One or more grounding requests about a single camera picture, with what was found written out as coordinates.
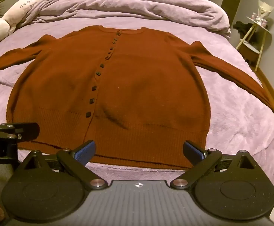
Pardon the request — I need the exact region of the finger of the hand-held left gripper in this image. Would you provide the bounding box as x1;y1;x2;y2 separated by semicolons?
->
0;122;40;146

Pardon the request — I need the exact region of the wrapped flower bouquet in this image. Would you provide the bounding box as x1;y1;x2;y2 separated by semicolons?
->
252;0;274;27

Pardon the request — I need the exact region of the cream plush toy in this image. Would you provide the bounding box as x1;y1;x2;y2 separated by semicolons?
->
0;0;49;44

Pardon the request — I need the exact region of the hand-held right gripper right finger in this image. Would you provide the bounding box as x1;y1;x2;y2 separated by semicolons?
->
170;140;258;190

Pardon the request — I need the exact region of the rust brown buttoned cardigan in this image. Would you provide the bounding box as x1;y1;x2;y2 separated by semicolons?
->
0;25;274;170

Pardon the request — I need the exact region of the round basket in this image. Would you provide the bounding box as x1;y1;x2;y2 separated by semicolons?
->
241;40;261;64

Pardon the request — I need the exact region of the dark cloth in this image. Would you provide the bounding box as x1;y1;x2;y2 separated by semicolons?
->
233;21;254;38

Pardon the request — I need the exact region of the white side table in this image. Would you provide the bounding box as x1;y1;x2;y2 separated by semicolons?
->
235;15;269;71

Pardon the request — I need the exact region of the dark wooden pillar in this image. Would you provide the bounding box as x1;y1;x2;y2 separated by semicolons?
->
221;0;242;27

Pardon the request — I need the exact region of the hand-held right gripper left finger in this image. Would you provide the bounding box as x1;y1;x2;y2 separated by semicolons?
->
17;139;108;191

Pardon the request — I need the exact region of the purple duvet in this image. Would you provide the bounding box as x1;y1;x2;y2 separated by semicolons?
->
17;0;232;38

